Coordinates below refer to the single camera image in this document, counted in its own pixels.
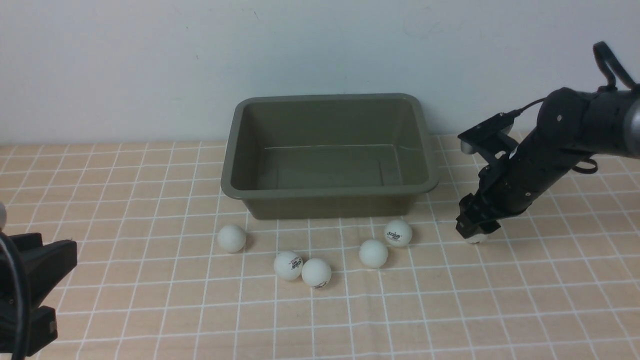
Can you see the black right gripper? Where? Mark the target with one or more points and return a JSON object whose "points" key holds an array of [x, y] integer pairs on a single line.
{"points": [[538, 162]]}

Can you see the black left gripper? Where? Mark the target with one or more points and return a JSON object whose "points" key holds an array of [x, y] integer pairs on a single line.
{"points": [[29, 271]]}

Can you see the printed white ping-pong ball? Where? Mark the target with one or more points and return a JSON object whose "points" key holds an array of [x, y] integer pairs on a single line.
{"points": [[288, 265], [398, 233]]}

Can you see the plain white ping-pong ball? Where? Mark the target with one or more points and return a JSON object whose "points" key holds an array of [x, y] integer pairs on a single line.
{"points": [[373, 254]]}

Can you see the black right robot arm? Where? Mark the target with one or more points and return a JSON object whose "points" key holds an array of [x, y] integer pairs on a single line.
{"points": [[572, 126]]}

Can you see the orange checked tablecloth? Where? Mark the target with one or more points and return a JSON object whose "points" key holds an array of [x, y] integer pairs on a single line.
{"points": [[559, 282]]}

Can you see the olive green plastic bin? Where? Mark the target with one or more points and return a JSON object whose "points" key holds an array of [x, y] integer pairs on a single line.
{"points": [[329, 156]]}

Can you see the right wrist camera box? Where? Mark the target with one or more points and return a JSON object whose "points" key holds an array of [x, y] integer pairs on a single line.
{"points": [[490, 137]]}

